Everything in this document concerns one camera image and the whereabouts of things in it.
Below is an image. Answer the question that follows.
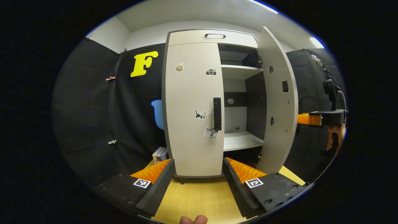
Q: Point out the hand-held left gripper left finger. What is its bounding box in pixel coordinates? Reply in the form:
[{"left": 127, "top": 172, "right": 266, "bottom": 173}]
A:
[{"left": 93, "top": 158, "right": 175, "bottom": 217}]

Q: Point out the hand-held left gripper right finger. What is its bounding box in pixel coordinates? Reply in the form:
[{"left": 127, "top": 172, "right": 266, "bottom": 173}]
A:
[{"left": 222, "top": 157, "right": 307, "bottom": 219}]

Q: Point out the grey door with headphones sticker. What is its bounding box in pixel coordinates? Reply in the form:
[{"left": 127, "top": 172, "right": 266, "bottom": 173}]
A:
[{"left": 257, "top": 26, "right": 299, "bottom": 175}]

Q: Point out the grey double-door shoe cabinet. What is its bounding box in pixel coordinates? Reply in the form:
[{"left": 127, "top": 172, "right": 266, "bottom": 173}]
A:
[{"left": 162, "top": 29, "right": 268, "bottom": 185}]

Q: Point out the grey door with camera sticker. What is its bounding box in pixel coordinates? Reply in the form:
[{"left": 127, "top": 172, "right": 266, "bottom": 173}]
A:
[{"left": 165, "top": 42, "right": 225, "bottom": 178}]

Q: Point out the black door handle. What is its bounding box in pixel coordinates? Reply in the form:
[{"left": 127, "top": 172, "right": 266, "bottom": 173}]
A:
[{"left": 213, "top": 97, "right": 222, "bottom": 131}]

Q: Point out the white cabinet shelf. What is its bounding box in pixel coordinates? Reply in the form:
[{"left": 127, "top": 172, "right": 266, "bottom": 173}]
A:
[
  {"left": 223, "top": 131, "right": 265, "bottom": 152},
  {"left": 221, "top": 64, "right": 263, "bottom": 80}
]

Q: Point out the white printed box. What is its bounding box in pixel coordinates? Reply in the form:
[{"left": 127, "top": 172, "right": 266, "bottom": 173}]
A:
[{"left": 152, "top": 146, "right": 165, "bottom": 164}]

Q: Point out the blue chair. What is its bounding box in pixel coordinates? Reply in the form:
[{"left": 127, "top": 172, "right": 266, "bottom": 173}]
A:
[{"left": 151, "top": 100, "right": 165, "bottom": 130}]

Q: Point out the short ceiling light strip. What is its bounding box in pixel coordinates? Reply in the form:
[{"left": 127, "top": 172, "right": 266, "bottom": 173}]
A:
[{"left": 309, "top": 37, "right": 325, "bottom": 49}]

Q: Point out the black backdrop cloth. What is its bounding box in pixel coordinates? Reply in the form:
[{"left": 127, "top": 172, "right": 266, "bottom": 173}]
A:
[{"left": 51, "top": 37, "right": 347, "bottom": 187}]

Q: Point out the long ceiling light strip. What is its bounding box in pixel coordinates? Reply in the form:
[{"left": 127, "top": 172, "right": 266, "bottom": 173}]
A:
[{"left": 247, "top": 0, "right": 279, "bottom": 14}]

